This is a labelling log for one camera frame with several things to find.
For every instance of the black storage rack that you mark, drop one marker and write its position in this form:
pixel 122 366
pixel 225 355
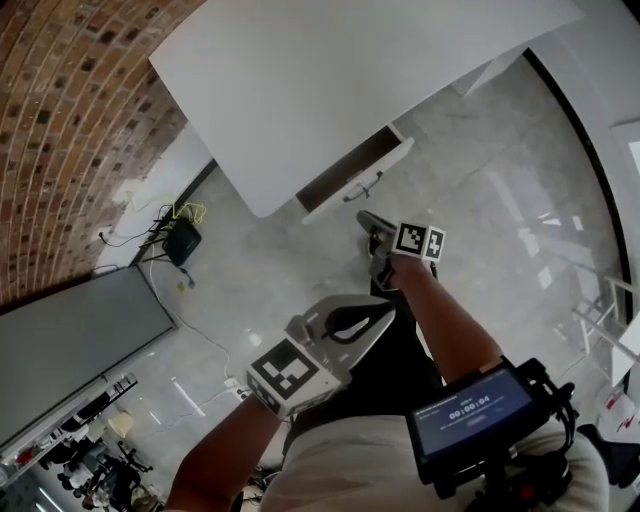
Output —
pixel 107 395

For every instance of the white desk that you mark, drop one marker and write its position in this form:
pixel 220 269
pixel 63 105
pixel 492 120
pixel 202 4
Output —
pixel 325 75

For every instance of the grey metal cabinet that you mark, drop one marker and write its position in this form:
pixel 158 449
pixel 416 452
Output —
pixel 75 340

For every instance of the person's left forearm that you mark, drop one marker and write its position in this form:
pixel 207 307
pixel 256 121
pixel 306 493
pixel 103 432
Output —
pixel 225 460

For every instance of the person's right forearm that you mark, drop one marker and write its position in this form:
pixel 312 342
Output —
pixel 450 325

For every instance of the black router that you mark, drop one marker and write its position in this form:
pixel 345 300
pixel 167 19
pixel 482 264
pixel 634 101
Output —
pixel 182 242

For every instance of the beige bucket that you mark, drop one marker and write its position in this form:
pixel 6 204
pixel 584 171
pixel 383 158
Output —
pixel 121 424

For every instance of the white wall outlet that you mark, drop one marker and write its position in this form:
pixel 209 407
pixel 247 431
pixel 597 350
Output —
pixel 102 234

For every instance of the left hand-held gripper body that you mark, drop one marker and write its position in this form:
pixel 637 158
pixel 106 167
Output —
pixel 295 375

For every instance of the black screen device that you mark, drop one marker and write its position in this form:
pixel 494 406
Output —
pixel 472 412

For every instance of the white drawer unit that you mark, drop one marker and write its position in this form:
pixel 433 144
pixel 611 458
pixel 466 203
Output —
pixel 380 162

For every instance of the small yellow floor object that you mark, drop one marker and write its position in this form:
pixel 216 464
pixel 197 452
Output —
pixel 182 286

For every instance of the person's black trousers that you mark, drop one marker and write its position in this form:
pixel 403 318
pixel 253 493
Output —
pixel 395 375

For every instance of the white power strip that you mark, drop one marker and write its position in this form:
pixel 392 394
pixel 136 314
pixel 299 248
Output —
pixel 235 387

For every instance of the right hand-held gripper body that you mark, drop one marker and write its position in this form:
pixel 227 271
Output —
pixel 417 240

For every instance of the person's beige shirt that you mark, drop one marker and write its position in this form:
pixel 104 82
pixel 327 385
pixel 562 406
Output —
pixel 350 475

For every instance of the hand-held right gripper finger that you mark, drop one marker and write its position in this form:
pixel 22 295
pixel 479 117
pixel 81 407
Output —
pixel 375 225

